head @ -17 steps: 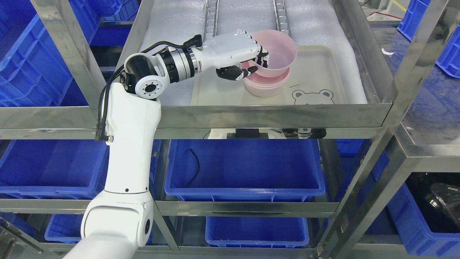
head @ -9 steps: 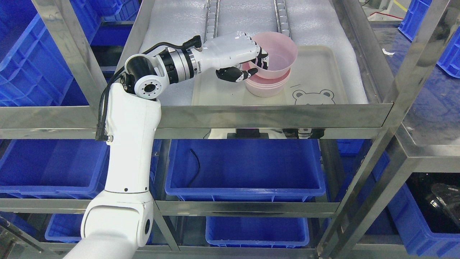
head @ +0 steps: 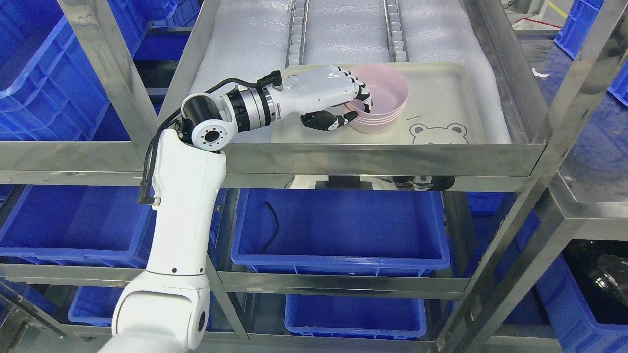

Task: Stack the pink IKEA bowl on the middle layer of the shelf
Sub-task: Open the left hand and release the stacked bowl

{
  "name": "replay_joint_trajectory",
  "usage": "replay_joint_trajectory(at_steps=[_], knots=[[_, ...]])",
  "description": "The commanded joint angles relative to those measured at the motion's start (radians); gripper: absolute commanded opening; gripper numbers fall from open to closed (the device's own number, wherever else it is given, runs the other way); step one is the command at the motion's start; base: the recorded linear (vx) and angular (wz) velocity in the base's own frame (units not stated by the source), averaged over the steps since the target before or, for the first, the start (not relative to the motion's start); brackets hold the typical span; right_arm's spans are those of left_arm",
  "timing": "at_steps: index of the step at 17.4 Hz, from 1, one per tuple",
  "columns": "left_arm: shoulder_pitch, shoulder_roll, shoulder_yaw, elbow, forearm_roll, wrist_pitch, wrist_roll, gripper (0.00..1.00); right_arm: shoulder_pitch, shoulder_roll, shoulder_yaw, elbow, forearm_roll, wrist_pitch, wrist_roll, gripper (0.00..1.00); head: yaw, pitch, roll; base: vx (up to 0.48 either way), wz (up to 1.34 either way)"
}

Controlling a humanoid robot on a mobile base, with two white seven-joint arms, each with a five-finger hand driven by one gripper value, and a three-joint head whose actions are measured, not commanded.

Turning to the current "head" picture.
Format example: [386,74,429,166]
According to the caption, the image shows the beige bear tray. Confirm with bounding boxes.
[271,62,487,145]

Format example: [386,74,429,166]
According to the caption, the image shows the blue crate bottom middle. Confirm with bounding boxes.
[284,295,427,340]

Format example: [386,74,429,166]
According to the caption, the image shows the pink bowl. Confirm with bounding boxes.
[343,63,410,119]

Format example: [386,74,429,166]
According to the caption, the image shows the stacked pink bowls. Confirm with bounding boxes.
[343,103,405,134]

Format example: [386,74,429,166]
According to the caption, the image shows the steel shelving rack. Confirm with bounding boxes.
[1,0,627,352]

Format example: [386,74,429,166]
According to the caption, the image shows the blue crate left middle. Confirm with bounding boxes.
[0,185,156,268]

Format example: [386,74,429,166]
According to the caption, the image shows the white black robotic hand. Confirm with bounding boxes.
[263,65,373,131]

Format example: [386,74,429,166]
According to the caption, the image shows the blue crate under tray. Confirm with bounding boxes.
[231,189,451,277]

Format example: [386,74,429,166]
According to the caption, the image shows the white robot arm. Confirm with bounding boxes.
[100,70,282,353]

